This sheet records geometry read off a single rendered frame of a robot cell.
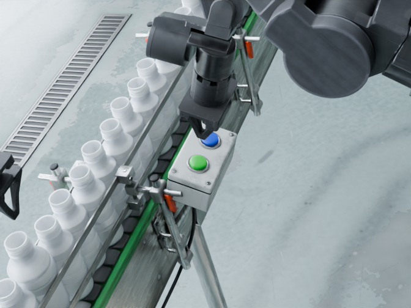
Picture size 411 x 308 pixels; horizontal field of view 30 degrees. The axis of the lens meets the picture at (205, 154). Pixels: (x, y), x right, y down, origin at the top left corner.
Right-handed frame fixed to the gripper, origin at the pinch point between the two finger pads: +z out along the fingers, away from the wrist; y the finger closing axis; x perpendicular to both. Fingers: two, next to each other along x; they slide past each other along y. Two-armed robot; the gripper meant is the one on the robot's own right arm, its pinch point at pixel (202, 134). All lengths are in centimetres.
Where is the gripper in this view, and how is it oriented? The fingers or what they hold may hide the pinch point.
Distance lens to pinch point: 125.2
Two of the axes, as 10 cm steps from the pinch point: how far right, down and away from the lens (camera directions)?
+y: -3.4, 6.8, -6.5
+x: 9.3, 3.3, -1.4
